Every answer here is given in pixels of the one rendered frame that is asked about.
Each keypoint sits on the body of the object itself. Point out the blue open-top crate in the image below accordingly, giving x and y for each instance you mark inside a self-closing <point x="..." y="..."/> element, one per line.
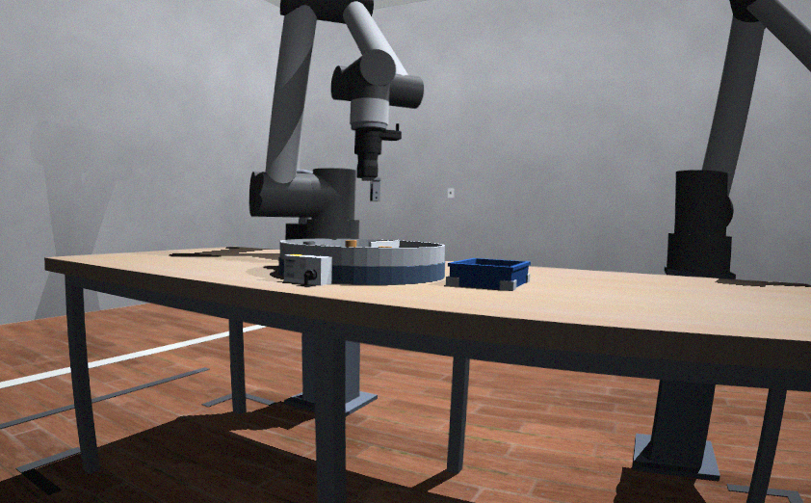
<point x="487" y="273"/>

